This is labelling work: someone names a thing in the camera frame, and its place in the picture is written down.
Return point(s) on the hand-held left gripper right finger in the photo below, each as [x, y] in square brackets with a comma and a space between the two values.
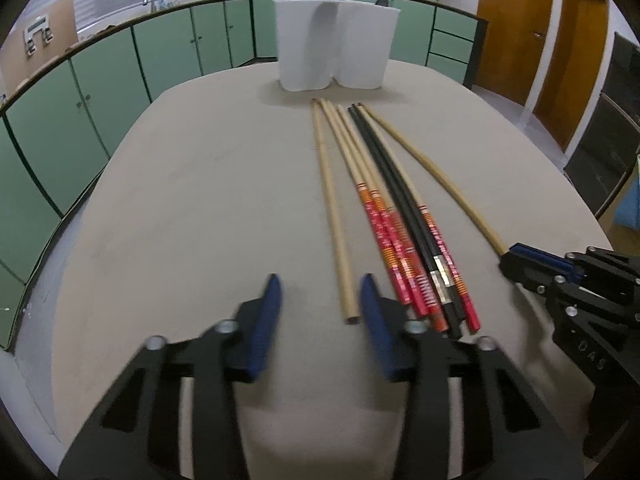
[377, 325]

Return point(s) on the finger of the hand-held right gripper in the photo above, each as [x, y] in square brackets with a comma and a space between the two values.
[610, 272]
[525, 267]

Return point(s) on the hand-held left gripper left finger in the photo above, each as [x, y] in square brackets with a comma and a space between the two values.
[265, 325]

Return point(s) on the red patterned wooden chopstick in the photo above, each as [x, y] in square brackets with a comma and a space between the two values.
[407, 260]
[395, 260]
[462, 300]

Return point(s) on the plain wooden chopstick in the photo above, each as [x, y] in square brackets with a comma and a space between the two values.
[435, 170]
[332, 210]

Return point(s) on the black chopstick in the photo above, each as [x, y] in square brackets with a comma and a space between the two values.
[382, 175]
[392, 175]

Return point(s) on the white two-compartment utensil holder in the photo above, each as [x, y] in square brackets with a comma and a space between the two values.
[320, 45]

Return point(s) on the blue cloth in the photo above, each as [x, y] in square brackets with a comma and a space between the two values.
[627, 210]

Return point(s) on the black chair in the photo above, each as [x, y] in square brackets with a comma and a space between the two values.
[610, 135]

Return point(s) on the wooden door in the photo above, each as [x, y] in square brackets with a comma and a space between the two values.
[575, 60]
[515, 25]

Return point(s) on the green kitchen base cabinets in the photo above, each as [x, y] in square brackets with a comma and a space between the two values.
[100, 95]

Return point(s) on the cardboard sheet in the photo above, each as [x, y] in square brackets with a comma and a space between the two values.
[35, 70]

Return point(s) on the white device on cardboard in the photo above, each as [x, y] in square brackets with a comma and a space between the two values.
[37, 35]

